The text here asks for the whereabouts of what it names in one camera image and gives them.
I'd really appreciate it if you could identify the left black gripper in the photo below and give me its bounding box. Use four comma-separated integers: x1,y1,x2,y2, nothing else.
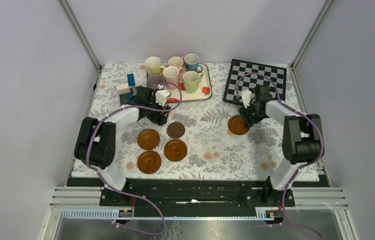
145,95,170,126

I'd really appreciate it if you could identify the brown coaster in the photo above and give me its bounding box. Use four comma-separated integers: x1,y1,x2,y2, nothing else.
163,139,188,162
137,128,160,150
137,150,162,174
227,115,250,136

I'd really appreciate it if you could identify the dark walnut coaster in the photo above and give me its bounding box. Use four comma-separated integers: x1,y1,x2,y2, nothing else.
166,122,186,139

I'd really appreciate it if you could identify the black white chessboard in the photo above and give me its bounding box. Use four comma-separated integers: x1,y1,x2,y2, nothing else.
222,59,288,105

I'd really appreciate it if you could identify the green mug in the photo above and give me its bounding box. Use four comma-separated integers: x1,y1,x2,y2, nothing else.
183,71,204,94

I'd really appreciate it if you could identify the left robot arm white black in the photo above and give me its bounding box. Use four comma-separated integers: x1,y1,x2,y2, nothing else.
74,86,172,206

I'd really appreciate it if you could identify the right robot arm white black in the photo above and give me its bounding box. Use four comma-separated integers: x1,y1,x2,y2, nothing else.
238,86,324,206

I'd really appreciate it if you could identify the grey purple mug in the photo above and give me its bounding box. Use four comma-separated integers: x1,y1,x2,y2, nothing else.
146,74,164,90

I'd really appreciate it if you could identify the toy block stack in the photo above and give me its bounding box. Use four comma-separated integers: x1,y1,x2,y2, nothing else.
116,73,137,105

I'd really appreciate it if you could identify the yellow mug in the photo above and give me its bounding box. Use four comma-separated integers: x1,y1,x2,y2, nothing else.
145,56,166,75

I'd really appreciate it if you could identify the pink mug front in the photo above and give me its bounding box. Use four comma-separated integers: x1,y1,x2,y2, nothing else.
162,66,183,90

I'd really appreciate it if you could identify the pink mug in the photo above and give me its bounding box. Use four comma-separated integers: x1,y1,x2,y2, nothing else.
167,56,184,71
162,66,183,90

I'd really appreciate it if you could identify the pink mug back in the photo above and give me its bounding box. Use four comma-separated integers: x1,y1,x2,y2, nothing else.
167,56,184,71

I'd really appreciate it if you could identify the strawberry print serving tray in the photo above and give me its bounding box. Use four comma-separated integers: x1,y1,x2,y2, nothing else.
146,64,213,103

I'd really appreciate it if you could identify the blue mug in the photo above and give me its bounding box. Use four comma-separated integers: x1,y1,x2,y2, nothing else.
183,53,204,73

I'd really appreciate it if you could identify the floral tablecloth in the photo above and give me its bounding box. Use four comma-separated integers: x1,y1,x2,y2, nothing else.
71,62,321,182

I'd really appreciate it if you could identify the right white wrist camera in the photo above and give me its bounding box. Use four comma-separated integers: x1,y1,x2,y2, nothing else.
241,90,254,109

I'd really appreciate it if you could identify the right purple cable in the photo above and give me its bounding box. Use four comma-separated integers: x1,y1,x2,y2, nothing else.
235,72,325,240

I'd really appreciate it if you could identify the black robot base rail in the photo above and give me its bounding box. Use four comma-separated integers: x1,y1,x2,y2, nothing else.
66,177,329,218

